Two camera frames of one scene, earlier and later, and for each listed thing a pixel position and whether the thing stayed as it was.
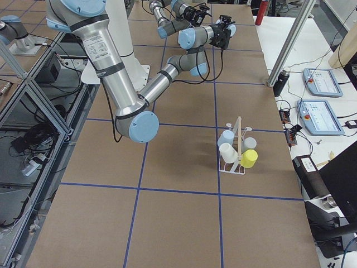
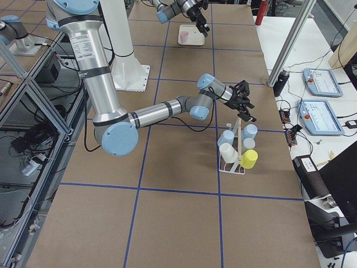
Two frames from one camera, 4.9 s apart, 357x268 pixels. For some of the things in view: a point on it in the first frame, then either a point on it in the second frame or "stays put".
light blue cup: [226, 137] stays put
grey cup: [247, 143] stays put
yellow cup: [248, 158] stays put
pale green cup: [229, 154] stays put
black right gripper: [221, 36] to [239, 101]
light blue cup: [232, 27] to [249, 131]
